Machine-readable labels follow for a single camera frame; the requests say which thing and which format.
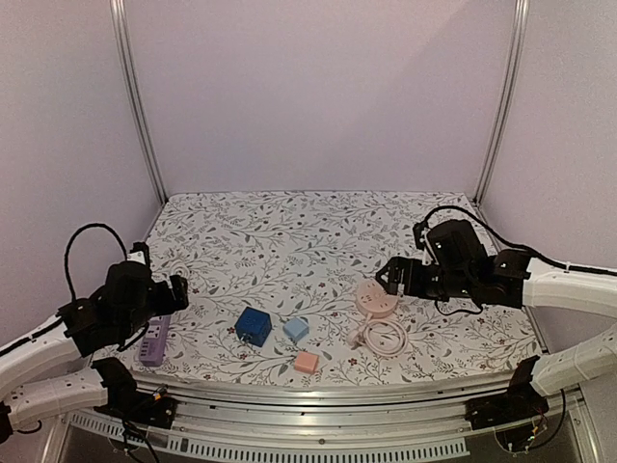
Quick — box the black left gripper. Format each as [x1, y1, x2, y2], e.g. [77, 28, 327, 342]
[120, 275, 189, 340]

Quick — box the blue cube socket adapter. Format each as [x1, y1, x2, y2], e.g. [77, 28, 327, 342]
[234, 307, 272, 347]

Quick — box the light blue plug adapter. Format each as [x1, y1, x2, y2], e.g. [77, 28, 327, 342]
[282, 318, 309, 342]

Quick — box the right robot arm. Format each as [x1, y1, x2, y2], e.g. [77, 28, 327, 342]
[375, 219, 616, 421]

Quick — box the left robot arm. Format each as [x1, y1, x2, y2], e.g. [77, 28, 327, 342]
[1, 261, 189, 440]

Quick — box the pink plug adapter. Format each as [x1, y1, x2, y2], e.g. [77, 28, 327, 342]
[294, 351, 319, 374]

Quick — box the pink round power strip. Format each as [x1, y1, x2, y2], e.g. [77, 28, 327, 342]
[356, 280, 398, 319]

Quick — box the purple power strip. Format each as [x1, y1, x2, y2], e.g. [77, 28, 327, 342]
[139, 315, 172, 368]

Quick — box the floral table cloth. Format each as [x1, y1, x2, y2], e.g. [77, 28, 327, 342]
[148, 191, 541, 389]

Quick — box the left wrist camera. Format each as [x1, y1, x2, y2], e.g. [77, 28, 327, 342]
[126, 241, 150, 267]

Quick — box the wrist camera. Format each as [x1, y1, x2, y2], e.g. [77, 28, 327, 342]
[413, 221, 429, 251]
[126, 241, 150, 267]

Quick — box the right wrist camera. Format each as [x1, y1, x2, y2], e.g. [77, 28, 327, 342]
[413, 221, 429, 251]

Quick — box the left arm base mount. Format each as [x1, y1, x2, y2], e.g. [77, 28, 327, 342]
[92, 358, 178, 429]

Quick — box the aluminium front rail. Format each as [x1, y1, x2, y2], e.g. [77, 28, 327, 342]
[135, 373, 611, 462]

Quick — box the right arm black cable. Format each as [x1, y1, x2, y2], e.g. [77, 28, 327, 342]
[423, 204, 617, 277]

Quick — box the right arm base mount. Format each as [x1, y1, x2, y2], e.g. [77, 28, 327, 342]
[464, 355, 549, 430]

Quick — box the right aluminium frame post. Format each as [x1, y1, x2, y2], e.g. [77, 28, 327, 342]
[472, 0, 530, 208]

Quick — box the aluminium frame post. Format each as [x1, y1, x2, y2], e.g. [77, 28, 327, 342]
[472, 0, 530, 208]
[109, 0, 169, 206]

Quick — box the left aluminium frame post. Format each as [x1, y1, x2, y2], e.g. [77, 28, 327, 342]
[109, 0, 169, 206]

